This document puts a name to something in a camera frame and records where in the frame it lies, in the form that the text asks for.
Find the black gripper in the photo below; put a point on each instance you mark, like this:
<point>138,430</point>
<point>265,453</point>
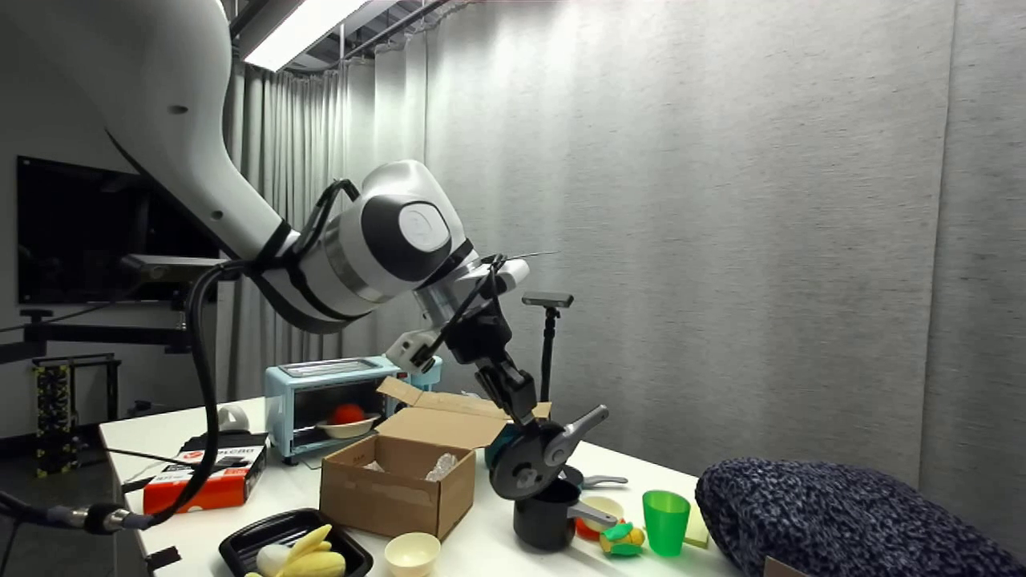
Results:
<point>478,335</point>

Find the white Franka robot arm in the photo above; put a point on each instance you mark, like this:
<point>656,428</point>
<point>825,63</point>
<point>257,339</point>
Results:
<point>160,83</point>

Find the small black pot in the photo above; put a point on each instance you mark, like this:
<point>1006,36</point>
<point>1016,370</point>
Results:
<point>544,522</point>

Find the gray metal utensil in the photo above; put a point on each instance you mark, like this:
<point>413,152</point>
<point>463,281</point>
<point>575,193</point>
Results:
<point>607,481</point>

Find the brown cardboard box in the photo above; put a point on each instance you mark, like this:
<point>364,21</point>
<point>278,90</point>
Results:
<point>389,498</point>

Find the red toy food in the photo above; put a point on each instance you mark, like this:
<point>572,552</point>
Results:
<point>345,412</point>

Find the green yellow toy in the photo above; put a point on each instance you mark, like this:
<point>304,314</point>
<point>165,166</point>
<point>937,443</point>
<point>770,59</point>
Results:
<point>624,538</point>

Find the cream plastic bowl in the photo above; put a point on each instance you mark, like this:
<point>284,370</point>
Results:
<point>411,552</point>

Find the green plastic cup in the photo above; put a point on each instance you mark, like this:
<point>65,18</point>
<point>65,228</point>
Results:
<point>664,522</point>

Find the yellow toy banana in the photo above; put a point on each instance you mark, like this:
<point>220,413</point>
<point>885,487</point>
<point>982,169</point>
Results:
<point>309,559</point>

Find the gray mug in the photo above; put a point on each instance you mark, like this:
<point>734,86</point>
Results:
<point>232,417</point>

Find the gray curtain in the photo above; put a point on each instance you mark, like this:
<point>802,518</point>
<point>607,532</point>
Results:
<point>749,213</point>

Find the black plastic tray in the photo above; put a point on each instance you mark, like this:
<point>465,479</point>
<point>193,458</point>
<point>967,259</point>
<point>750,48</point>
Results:
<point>242,548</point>

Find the orange red box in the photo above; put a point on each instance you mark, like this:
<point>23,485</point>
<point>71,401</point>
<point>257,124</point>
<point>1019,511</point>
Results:
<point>195,493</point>

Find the dark blue knitted hat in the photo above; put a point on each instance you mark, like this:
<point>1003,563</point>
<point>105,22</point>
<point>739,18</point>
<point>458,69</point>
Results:
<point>843,522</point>

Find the dark flat device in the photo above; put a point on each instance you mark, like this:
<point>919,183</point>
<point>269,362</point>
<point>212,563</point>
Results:
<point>170,265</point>

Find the ceiling light panel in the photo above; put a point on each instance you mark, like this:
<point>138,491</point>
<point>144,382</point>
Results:
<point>304,32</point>

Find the black equipment rack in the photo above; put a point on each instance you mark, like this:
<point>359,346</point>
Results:
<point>74,417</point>

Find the black camera on tripod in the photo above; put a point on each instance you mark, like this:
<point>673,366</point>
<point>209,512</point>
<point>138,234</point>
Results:
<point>547,301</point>

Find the black wall monitor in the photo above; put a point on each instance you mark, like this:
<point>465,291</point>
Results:
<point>85,228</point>

